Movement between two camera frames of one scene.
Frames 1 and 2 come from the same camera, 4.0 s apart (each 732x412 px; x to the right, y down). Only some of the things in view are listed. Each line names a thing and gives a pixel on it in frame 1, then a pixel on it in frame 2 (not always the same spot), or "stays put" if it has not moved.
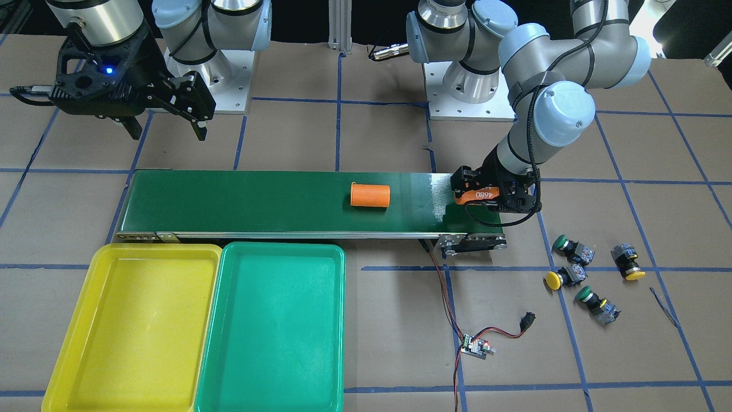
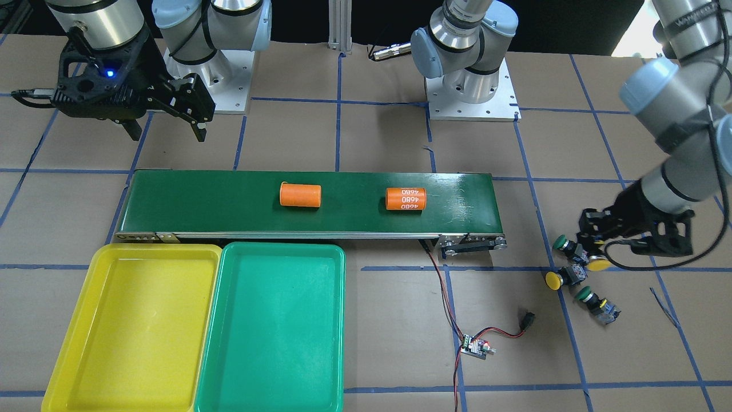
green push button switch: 573,250 stays put
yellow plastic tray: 136,337 stays put
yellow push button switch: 572,274 stays put
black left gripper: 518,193 → 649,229
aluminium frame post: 340,26 stays put
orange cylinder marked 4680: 463,197 → 405,198
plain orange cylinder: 372,195 → 294,194
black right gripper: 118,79 stays put
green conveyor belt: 167,204 stays put
